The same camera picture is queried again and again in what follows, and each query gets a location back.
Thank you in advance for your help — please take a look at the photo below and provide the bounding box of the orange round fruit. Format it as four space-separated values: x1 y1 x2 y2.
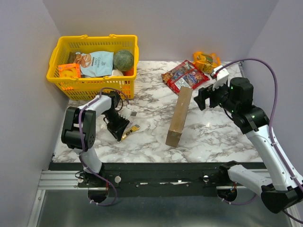
124 68 134 76

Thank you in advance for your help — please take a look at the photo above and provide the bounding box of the orange snack box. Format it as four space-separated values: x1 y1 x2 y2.
58 63 81 79

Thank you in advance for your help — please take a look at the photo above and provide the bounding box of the light blue chips bag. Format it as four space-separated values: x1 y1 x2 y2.
73 51 114 78

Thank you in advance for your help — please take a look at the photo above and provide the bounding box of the green round melon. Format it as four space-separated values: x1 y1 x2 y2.
113 50 134 71

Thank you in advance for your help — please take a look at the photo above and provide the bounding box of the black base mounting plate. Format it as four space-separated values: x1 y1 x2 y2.
48 162 277 198

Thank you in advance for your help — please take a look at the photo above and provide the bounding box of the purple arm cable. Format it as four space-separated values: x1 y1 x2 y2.
214 58 303 223
79 87 130 207

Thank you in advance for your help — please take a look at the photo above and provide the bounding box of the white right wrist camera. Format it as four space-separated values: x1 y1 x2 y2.
211 65 229 91

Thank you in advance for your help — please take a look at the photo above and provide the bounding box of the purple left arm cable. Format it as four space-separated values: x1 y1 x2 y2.
79 87 130 207

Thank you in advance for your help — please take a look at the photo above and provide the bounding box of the beige round bun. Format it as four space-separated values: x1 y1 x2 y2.
111 69 124 77

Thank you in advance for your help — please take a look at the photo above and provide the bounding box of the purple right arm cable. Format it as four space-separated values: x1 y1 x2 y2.
214 58 303 223

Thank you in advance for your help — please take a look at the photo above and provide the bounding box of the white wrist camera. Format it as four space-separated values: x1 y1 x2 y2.
211 65 229 91
119 105 137 120

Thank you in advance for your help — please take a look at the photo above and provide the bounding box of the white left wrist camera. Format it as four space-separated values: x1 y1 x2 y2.
119 105 137 120

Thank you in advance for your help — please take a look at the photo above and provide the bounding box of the yellow plastic shopping basket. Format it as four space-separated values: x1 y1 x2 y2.
46 34 139 100

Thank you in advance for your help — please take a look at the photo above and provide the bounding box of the red snack bag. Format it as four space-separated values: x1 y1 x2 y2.
161 60 210 94

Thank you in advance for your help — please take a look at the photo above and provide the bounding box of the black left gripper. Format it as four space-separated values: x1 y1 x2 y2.
103 109 130 142

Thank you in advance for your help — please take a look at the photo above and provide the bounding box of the brown cardboard express box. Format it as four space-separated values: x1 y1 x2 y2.
165 87 193 147

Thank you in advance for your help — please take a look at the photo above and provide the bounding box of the aluminium rail frame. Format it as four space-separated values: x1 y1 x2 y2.
26 60 296 227

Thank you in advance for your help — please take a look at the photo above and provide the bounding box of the orange yellow snack bag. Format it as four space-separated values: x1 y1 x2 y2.
193 52 221 74

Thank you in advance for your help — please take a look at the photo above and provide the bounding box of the yellow utility knife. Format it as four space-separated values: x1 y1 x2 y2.
121 124 140 140

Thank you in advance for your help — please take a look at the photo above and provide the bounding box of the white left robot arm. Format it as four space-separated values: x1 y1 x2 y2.
61 89 129 187

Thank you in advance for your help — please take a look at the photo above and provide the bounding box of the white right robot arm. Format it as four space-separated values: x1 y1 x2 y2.
194 77 303 213

